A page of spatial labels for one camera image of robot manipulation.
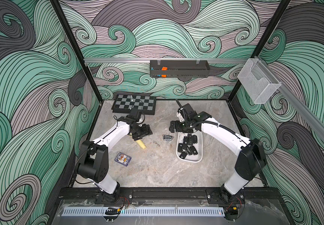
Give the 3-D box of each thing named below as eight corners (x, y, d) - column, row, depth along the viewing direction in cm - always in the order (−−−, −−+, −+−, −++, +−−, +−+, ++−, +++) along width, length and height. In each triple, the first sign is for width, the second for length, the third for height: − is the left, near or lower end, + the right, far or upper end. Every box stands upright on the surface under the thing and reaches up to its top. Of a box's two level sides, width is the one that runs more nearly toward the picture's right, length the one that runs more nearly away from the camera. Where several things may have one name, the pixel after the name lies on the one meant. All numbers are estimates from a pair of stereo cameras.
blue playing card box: (113, 160, 88) (112, 158, 87) (119, 152, 92) (118, 151, 90) (127, 166, 86) (126, 165, 84) (132, 158, 89) (131, 157, 87)
